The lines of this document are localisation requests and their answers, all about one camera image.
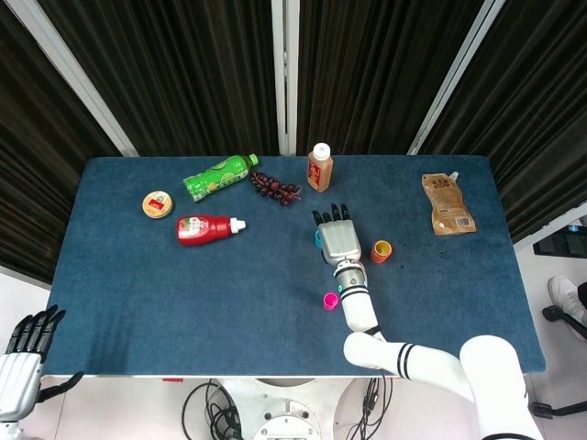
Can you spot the white sneaker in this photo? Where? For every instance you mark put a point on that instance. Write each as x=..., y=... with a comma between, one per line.
x=561, y=293

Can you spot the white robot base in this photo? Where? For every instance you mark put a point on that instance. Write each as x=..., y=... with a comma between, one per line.
x=284, y=412

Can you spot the white frame post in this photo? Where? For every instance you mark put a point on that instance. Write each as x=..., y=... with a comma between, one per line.
x=284, y=69
x=105, y=120
x=453, y=75

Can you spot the brown spouted pouch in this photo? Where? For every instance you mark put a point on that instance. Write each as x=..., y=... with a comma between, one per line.
x=449, y=206

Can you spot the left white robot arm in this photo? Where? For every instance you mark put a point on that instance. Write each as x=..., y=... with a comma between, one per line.
x=9, y=431

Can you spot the blue table cloth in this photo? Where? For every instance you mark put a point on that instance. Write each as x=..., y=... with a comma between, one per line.
x=183, y=298

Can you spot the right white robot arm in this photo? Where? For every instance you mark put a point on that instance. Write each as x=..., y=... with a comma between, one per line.
x=357, y=311

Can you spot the black chair base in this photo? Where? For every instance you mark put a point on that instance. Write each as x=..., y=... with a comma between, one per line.
x=561, y=316

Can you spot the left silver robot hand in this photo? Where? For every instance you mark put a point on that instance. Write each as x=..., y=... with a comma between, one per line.
x=18, y=380

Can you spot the bunch of purple grapes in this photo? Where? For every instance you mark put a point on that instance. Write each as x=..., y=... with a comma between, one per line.
x=275, y=188

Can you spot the green drink bottle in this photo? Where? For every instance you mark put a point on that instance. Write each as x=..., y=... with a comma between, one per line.
x=215, y=179

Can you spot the brown juice bottle white cap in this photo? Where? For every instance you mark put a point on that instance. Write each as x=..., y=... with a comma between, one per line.
x=319, y=174

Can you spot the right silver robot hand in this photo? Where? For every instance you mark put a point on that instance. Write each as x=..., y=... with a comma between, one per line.
x=339, y=238

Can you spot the black pleated curtain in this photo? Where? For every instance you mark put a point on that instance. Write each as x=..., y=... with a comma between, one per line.
x=27, y=160
x=367, y=69
x=541, y=114
x=183, y=69

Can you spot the white table frame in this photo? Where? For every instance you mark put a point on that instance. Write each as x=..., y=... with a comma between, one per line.
x=137, y=376

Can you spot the large orange plastic cup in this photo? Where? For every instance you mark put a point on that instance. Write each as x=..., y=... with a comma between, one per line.
x=378, y=259

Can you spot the round yellow tin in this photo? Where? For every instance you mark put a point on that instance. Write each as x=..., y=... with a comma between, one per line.
x=158, y=205

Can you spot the pink plastic cup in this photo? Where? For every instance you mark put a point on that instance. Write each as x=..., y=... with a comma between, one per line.
x=331, y=301

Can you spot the red ketchup bottle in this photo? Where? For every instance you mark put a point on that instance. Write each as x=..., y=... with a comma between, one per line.
x=202, y=230

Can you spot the cyan plastic cup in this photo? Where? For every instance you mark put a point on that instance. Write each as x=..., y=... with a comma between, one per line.
x=316, y=238

